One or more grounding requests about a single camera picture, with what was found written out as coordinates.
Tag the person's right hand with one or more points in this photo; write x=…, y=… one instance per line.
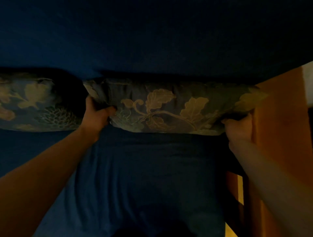
x=239, y=129

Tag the person's left hand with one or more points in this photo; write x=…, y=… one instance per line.
x=94, y=118

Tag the person's right thumb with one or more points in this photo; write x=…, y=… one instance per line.
x=231, y=122

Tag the person's right forearm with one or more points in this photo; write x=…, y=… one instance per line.
x=271, y=185

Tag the person's left thumb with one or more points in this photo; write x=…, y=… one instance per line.
x=107, y=111

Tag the person's left forearm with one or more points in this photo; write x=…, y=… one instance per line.
x=40, y=180

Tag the floral leaf-patterned pillow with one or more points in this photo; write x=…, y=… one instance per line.
x=171, y=107
x=31, y=102

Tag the dark blue bed sheet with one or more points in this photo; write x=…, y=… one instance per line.
x=151, y=175

